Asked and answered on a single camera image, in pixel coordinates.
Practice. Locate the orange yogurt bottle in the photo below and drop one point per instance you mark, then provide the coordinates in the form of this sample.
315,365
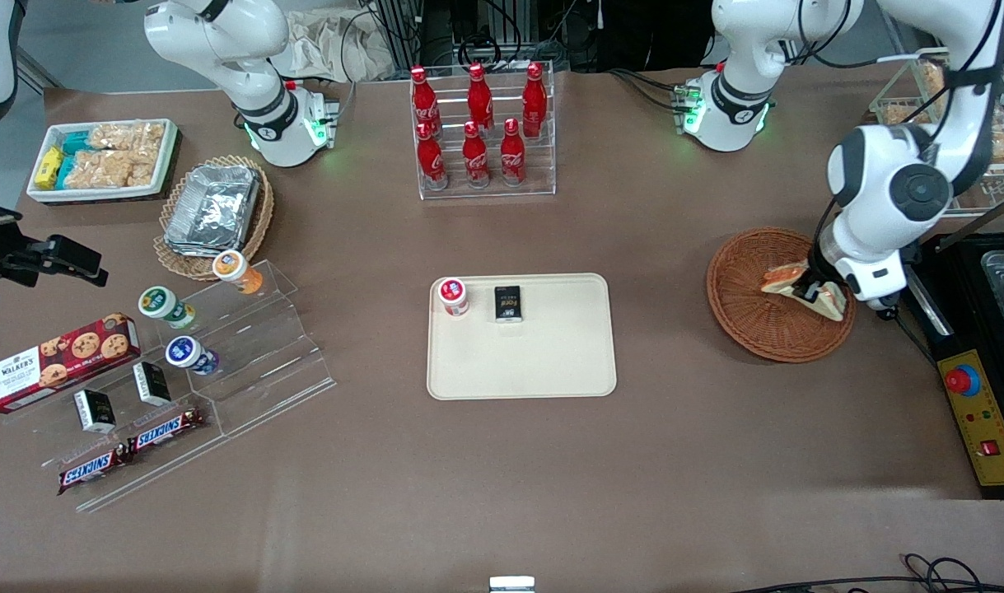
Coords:
236,270

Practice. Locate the light scalloped wicker basket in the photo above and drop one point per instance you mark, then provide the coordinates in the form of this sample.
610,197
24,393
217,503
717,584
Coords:
259,222

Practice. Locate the red emergency stop button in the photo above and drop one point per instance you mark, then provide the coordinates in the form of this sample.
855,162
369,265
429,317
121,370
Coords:
961,380

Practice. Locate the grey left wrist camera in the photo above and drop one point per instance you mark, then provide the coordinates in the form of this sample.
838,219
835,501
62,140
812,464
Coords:
883,303

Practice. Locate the teal snack packet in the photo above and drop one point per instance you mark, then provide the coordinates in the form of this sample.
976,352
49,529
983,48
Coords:
75,142
66,171

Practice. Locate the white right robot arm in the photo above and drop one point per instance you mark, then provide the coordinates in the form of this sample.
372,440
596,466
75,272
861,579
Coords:
254,82

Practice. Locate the clear acrylic bottle rack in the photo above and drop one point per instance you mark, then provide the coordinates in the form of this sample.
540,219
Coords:
543,173

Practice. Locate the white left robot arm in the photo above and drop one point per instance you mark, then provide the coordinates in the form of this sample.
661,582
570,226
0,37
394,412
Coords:
905,185

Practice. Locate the Snickers bar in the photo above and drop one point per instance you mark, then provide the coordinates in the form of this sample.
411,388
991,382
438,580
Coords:
165,430
90,469

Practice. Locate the small white device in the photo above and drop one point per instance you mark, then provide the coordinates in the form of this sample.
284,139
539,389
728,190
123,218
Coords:
511,584

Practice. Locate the blue yogurt bottle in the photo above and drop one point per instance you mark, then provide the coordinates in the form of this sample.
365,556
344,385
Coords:
189,354

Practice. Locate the green yogurt bottle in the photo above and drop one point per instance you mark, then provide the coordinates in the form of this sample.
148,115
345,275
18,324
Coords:
162,305

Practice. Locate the red cola bottle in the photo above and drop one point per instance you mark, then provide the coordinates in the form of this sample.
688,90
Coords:
479,99
431,161
424,103
475,161
512,156
534,103

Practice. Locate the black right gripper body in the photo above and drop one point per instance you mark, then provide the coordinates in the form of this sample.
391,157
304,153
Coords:
6,249

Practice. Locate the stacked foil containers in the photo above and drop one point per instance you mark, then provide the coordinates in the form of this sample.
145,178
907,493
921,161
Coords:
213,206

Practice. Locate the red Walkers cookie box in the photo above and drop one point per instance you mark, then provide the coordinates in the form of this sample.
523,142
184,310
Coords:
57,362

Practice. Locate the clear acrylic tiered stand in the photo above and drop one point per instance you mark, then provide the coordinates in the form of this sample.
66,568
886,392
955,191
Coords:
263,354

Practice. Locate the white rectangular snack bin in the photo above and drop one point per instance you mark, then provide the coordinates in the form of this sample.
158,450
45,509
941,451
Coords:
165,165

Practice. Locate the yellow control box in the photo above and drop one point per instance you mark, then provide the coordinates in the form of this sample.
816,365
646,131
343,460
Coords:
992,420

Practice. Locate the crumpled beige bag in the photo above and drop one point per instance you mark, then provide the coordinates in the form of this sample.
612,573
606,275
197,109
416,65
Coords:
337,45

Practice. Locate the small black box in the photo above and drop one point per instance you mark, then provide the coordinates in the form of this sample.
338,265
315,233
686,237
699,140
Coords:
152,383
95,410
508,303

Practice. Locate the yellow snack packet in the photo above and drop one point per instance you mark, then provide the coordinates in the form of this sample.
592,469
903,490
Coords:
49,167

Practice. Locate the beige plastic tray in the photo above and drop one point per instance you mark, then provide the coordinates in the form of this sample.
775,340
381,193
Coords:
543,362

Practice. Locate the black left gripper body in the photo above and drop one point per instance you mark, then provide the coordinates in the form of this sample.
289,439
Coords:
818,273

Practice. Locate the black equipment base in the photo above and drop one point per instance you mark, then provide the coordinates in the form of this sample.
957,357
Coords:
954,329

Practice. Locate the red lid yogurt bottle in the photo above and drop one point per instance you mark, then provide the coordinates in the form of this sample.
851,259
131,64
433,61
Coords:
453,295

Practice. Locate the triangular sandwich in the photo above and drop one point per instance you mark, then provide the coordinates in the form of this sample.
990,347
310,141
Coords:
783,277

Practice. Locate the bagged rice crackers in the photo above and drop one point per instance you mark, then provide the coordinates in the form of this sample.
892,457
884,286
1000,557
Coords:
110,169
127,136

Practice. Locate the round brown wicker basket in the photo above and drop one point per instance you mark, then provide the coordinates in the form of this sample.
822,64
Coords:
740,321

